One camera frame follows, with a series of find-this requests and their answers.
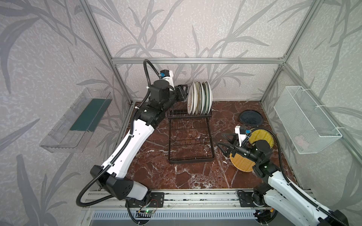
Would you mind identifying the clear plastic wall bin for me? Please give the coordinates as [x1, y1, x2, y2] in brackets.
[40, 88, 112, 153]

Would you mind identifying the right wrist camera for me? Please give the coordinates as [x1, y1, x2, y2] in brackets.
[235, 126, 252, 147]

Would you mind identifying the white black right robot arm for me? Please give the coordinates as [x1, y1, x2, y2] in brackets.
[217, 126, 349, 226]

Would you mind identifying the orange sunburst plate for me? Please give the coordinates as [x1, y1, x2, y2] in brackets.
[187, 85, 193, 115]
[206, 82, 213, 114]

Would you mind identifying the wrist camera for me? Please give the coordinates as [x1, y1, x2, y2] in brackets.
[235, 126, 252, 147]
[160, 69, 174, 88]

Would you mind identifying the cream floral plate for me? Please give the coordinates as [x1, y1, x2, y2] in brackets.
[196, 82, 201, 115]

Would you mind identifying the white wire mesh basket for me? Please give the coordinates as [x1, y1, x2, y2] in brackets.
[274, 86, 342, 154]

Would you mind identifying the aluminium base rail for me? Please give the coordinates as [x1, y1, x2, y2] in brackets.
[76, 189, 278, 226]

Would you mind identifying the green yellow woven plate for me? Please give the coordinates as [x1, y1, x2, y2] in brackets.
[249, 129, 274, 148]

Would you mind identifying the mint green flower plate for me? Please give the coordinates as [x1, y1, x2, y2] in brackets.
[202, 82, 210, 115]

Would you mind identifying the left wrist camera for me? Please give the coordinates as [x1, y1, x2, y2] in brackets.
[160, 69, 174, 88]

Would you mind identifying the white plate dark lettered rim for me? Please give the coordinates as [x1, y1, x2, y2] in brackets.
[200, 82, 206, 115]

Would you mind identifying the orange woven plate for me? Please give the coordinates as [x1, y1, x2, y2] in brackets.
[230, 154, 255, 172]

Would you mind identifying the black wire dish rack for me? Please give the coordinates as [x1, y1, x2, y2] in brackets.
[167, 102, 215, 164]

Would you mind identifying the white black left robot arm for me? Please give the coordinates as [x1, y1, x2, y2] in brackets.
[76, 59, 188, 212]

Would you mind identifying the dark blue oval plate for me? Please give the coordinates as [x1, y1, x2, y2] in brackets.
[238, 110, 264, 127]

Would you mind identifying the white plate green emblem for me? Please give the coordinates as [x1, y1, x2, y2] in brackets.
[192, 82, 197, 115]

